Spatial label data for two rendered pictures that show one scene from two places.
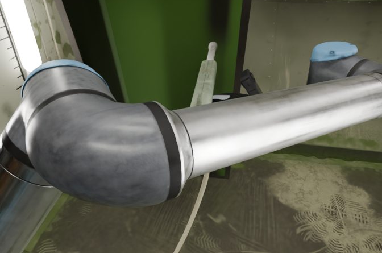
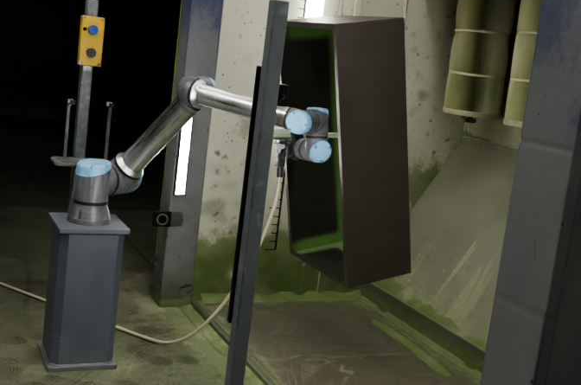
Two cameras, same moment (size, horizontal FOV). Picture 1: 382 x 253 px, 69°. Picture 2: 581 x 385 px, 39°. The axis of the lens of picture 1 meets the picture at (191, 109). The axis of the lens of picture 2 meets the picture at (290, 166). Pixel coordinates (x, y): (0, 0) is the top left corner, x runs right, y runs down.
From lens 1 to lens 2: 325 cm
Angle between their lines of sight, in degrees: 56
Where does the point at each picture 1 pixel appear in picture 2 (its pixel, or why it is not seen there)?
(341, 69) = not seen: hidden behind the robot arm
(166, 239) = (286, 349)
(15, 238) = (169, 120)
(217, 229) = (331, 371)
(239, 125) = (213, 91)
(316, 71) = not seen: hidden behind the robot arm
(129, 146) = (186, 80)
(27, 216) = (173, 113)
